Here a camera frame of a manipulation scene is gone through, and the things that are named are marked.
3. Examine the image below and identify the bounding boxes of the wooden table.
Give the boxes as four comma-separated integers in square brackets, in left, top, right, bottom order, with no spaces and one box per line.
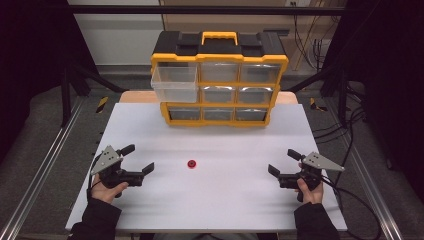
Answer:
[119,90,299,105]

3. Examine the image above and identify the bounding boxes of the left hand-held gripper cable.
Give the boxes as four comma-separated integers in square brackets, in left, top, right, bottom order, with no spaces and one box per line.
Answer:
[86,155,103,202]

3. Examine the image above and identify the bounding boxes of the person's left hand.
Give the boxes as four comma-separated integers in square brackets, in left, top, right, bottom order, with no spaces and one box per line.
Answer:
[90,174,129,204]

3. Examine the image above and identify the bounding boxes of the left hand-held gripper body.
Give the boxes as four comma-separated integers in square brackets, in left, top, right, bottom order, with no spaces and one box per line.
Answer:
[90,145,145,189]

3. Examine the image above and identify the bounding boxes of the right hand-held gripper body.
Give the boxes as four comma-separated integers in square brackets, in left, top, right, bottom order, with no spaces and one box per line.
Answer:
[278,152,345,192]

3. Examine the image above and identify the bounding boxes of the white panel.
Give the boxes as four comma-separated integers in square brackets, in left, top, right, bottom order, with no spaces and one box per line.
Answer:
[67,0,165,66]

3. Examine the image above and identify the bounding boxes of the yellow black hazard tape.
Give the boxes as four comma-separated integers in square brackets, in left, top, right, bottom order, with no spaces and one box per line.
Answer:
[96,96,110,114]
[309,97,328,112]

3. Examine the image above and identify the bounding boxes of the set of clear drawers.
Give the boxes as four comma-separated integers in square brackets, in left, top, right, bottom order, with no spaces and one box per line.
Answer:
[168,62,282,122]

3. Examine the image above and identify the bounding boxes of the black metal stand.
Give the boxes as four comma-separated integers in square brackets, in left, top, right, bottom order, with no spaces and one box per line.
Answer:
[60,62,130,128]
[285,63,350,128]

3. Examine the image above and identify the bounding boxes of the aluminium rail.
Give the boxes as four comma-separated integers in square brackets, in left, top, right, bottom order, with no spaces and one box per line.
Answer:
[0,98,85,240]
[323,98,405,240]

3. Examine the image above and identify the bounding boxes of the person's right hand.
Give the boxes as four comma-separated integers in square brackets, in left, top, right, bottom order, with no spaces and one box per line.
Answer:
[294,178,324,205]

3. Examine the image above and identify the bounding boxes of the clear plastic organiser bin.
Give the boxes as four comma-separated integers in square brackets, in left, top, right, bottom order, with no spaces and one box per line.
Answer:
[150,64,199,104]

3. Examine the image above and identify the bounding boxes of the yellow black organiser cabinet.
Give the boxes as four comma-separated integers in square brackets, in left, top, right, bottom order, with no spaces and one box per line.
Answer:
[150,30,290,128]

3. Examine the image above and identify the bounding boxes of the bundle of wall cables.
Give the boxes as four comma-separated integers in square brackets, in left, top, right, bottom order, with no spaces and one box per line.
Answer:
[292,14,333,72]

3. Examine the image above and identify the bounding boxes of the dark curtain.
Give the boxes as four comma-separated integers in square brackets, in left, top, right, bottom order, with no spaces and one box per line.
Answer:
[0,0,100,164]
[328,0,424,196]

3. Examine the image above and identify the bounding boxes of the hand-held gripper cable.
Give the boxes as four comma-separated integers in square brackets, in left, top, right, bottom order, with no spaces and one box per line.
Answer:
[86,155,103,202]
[320,175,383,240]

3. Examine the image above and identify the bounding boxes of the black floor cables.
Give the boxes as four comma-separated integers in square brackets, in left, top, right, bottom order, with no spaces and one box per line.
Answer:
[312,81,368,188]

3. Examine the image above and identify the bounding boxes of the black frame bar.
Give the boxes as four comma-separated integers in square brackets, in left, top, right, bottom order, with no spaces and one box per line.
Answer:
[70,4,346,16]

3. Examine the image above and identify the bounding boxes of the right hand-held gripper cable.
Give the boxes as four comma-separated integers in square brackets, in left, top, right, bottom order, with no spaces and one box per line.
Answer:
[320,175,383,240]

